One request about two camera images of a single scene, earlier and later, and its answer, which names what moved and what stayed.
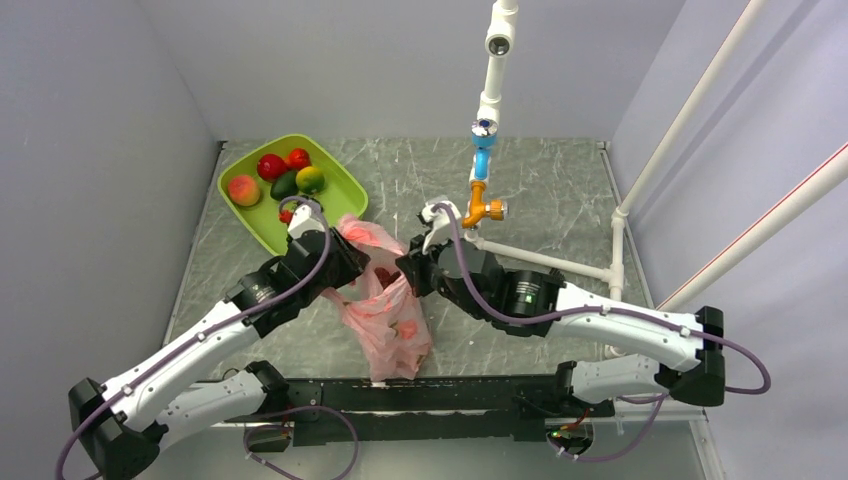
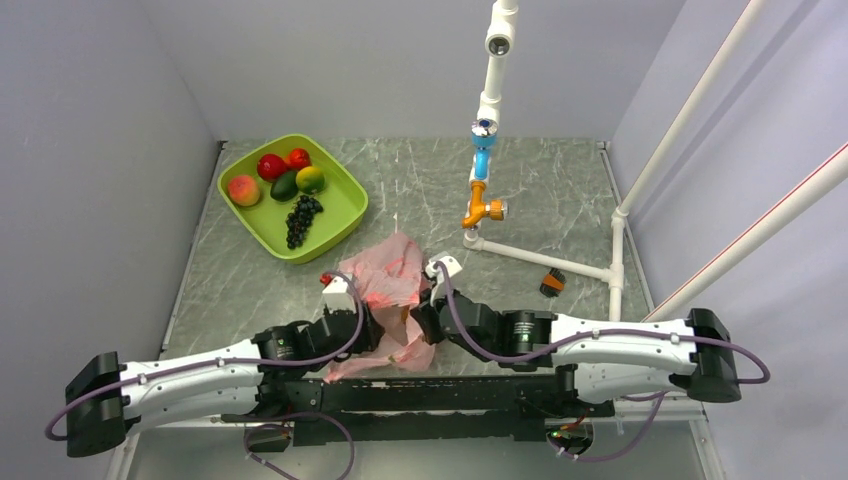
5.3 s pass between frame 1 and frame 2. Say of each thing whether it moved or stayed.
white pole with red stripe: stayed
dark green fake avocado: stayed
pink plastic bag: moved
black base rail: stayed
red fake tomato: stayed
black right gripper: moved
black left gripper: moved
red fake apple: stayed
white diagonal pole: stayed
